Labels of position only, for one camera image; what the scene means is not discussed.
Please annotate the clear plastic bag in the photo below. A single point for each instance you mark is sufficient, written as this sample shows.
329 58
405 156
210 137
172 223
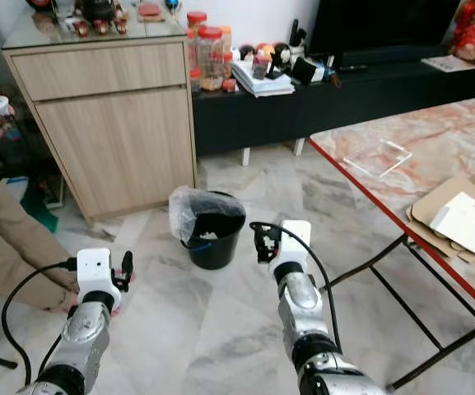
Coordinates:
182 210

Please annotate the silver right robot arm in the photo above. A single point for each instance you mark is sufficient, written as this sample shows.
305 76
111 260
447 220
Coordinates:
299 309

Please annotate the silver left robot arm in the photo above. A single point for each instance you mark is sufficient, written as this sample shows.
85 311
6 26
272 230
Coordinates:
85 337

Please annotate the black plastic bucket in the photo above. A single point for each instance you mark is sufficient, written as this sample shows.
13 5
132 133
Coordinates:
216 247

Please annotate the light wooden cabinet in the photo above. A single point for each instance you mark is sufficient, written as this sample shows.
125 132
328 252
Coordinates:
114 136

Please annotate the clear plastic container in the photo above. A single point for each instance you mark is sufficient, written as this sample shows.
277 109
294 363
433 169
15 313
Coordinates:
377 158

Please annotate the white paper stack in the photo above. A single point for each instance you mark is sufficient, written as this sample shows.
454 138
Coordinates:
262 82

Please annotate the flat brown cardboard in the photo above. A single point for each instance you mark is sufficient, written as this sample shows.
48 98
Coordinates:
430 202

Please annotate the black TV cabinet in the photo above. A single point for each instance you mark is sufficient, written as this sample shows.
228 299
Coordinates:
369 99

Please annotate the black white device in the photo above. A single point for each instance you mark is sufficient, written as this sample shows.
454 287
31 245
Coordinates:
307 70

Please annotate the large red lid jar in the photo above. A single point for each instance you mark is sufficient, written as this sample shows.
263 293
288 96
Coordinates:
211 56

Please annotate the orange lid jar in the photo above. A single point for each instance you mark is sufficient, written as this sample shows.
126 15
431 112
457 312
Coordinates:
228 49

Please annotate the black remote control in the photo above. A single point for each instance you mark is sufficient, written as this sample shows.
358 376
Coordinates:
352 67

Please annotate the marble top folding table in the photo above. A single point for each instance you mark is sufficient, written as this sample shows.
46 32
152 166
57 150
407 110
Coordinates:
451 136

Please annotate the small red lid jar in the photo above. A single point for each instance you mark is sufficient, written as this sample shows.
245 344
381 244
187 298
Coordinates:
196 20

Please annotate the black television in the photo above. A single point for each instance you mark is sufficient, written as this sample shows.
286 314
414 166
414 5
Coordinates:
377 29

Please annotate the pink white booklet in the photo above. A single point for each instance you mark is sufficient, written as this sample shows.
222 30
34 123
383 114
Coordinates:
449 63

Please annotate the small red tray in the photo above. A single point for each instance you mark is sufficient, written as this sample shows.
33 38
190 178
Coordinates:
150 10

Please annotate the dark teapot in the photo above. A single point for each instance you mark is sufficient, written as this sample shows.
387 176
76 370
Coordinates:
99 10

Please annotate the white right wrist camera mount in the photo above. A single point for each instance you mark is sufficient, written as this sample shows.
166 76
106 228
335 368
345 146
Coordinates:
295 240

